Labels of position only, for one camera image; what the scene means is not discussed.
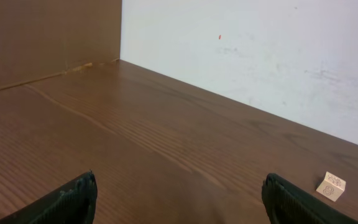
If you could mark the wooden block number eight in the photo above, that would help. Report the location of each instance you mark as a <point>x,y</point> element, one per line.
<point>331,187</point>

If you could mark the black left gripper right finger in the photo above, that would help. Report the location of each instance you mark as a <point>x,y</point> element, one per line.
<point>286,203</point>

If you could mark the brown cardboard panel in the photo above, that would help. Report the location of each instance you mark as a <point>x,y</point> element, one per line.
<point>40,38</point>

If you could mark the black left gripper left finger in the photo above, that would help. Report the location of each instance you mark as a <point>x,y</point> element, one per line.
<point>71,203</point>

